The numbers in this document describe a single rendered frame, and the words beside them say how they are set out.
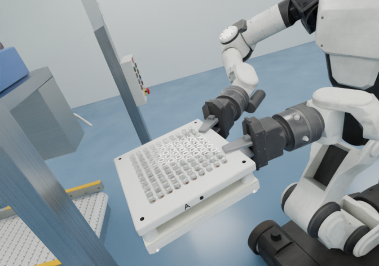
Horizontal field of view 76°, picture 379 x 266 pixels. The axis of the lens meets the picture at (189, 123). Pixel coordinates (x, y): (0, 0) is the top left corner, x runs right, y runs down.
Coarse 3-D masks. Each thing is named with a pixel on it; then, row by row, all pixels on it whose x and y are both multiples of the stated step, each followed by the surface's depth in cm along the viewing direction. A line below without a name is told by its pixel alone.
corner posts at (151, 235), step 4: (252, 172) 47; (244, 176) 47; (248, 176) 47; (252, 176) 47; (244, 180) 48; (248, 180) 47; (252, 180) 48; (148, 232) 41; (152, 232) 42; (156, 232) 43; (144, 236) 42; (148, 236) 42; (152, 236) 42; (156, 236) 43; (148, 240) 42; (152, 240) 42
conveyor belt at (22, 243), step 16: (80, 208) 80; (96, 208) 79; (0, 224) 83; (16, 224) 81; (96, 224) 74; (0, 240) 77; (16, 240) 75; (32, 240) 73; (0, 256) 71; (16, 256) 69; (32, 256) 68; (48, 256) 67
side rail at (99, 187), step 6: (90, 186) 83; (96, 186) 83; (102, 186) 84; (72, 192) 83; (78, 192) 84; (84, 192) 84; (90, 192) 84; (0, 210) 84; (6, 210) 84; (12, 210) 84; (0, 216) 84; (6, 216) 85
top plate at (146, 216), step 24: (144, 144) 62; (216, 144) 54; (120, 168) 56; (192, 168) 49; (216, 168) 47; (240, 168) 45; (192, 192) 43; (216, 192) 44; (144, 216) 42; (168, 216) 41
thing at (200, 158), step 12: (168, 144) 57; (180, 144) 56; (192, 144) 56; (156, 156) 54; (168, 156) 53; (180, 156) 52; (144, 168) 52; (156, 168) 51; (168, 168) 50; (156, 180) 47
